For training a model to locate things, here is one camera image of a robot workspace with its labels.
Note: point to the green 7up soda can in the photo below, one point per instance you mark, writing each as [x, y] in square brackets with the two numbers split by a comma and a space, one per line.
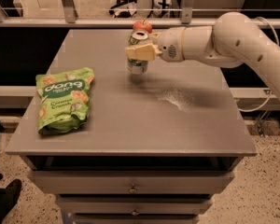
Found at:
[137, 63]

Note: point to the red apple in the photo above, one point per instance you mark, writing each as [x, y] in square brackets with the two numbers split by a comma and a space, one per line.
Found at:
[143, 25]

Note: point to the metal railing with posts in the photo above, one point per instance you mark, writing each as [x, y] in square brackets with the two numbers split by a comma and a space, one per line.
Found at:
[78, 13]

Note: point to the top drawer metal knob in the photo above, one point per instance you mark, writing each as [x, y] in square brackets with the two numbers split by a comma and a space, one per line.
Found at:
[132, 189]

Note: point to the black office chair base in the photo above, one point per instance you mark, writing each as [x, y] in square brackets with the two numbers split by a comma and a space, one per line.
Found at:
[141, 9]

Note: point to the green rice chip bag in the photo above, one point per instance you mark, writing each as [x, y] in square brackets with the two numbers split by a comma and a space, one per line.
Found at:
[64, 100]

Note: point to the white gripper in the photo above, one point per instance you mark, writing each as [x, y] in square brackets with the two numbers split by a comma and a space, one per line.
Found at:
[170, 45]

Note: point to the drawer metal knob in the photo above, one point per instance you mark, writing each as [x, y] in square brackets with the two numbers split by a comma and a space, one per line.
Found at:
[132, 189]
[135, 212]

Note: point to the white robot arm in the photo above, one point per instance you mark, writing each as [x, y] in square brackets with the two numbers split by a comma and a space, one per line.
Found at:
[233, 40]

